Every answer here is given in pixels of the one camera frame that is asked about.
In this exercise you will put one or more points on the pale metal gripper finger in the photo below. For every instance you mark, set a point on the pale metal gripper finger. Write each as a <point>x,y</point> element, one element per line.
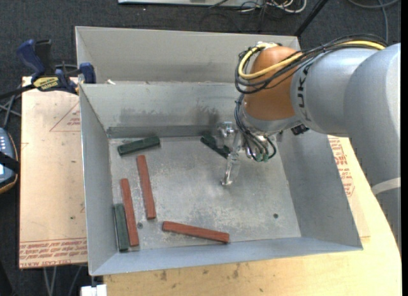
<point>227,173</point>
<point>235,167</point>

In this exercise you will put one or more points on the dark green flat block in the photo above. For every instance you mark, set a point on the dark green flat block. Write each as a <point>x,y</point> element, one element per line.
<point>121,227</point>
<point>138,145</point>
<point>213,145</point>

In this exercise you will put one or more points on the grey metal bin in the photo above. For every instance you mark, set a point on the grey metal bin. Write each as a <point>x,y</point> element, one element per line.
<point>197,192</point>

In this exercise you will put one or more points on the red-brown flat block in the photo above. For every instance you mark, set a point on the red-brown flat block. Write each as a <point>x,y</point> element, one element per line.
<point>196,232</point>
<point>129,211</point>
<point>146,186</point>

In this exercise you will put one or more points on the brown cardboard board red print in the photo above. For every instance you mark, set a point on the brown cardboard board red print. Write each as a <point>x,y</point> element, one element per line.
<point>51,173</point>

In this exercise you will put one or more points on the black cylinder on white bracket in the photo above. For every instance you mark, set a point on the black cylinder on white bracket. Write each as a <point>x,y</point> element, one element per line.
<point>299,129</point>

